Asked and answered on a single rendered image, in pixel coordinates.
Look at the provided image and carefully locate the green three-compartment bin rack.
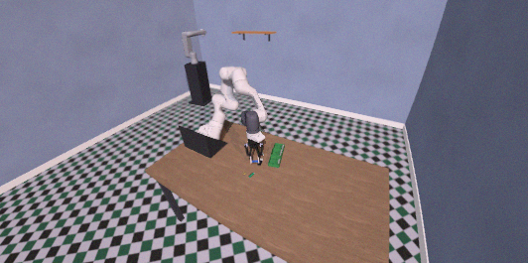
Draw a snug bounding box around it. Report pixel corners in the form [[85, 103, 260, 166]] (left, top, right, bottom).
[[268, 143, 285, 168]]

